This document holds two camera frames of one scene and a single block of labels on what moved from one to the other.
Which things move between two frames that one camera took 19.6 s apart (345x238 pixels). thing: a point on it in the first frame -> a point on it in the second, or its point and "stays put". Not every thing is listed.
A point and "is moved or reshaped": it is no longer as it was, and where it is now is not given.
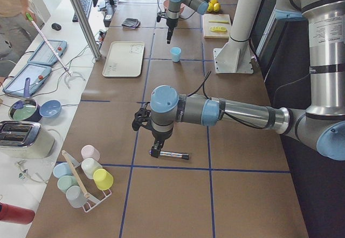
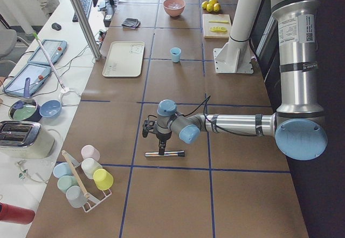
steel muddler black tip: [185, 156] is moved or reshaped
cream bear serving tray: [125, 59] stays put
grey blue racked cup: [76, 196] stays put
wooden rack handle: [75, 174] stays put
